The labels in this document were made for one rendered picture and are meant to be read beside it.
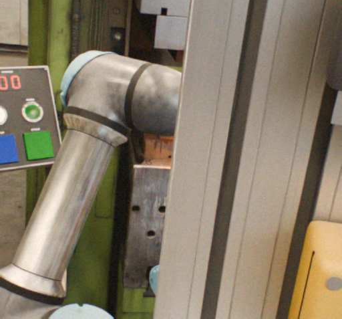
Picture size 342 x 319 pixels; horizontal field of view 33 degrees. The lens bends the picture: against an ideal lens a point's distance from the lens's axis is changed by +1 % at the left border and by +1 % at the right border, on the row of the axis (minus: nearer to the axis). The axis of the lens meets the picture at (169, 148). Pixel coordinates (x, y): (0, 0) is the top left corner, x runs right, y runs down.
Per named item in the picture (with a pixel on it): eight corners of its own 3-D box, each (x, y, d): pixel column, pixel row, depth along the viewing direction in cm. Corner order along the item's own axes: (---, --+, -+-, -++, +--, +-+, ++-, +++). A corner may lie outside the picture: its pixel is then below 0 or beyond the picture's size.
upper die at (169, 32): (219, 53, 170) (224, 21, 167) (153, 48, 167) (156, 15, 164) (194, 27, 209) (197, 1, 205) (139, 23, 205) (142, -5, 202)
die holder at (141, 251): (232, 288, 196) (252, 170, 180) (122, 287, 190) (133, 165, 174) (200, 210, 248) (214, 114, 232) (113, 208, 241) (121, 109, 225)
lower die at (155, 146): (204, 161, 183) (207, 136, 180) (143, 158, 180) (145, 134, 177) (182, 119, 222) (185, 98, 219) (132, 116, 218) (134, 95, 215)
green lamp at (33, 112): (41, 121, 157) (41, 106, 155) (23, 120, 156) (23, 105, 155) (41, 118, 160) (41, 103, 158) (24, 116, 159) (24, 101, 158)
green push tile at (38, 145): (54, 156, 158) (50, 130, 158) (28, 160, 154) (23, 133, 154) (52, 157, 159) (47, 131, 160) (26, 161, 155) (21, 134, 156)
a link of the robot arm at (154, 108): (204, 73, 84) (284, 103, 129) (141, 58, 89) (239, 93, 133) (184, 148, 86) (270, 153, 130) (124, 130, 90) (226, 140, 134)
